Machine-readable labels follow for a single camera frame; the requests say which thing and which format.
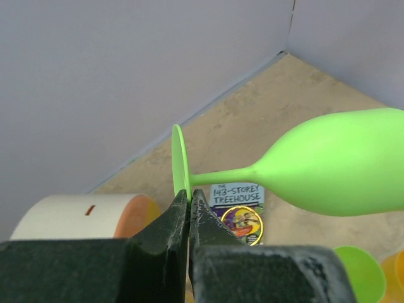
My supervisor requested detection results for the green goblet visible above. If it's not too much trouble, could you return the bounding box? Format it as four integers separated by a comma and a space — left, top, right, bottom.
171, 107, 403, 217
334, 246, 386, 303

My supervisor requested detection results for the white orange cylinder appliance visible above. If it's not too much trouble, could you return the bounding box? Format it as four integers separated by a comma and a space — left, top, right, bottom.
10, 194, 162, 241

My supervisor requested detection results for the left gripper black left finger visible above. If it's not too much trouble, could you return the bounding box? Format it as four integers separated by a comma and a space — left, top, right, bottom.
1, 191, 189, 302

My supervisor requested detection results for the colourful children's book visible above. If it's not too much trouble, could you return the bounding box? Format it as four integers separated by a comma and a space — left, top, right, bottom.
209, 182, 265, 246

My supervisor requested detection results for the orange plastic goblet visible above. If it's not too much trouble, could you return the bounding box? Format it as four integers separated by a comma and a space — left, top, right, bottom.
381, 251, 403, 302

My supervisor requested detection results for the gold wine glass rack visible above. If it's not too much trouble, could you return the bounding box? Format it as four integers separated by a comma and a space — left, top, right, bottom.
221, 206, 264, 246

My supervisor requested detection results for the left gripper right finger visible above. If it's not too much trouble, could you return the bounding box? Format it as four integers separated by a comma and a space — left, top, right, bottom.
189, 189, 357, 302

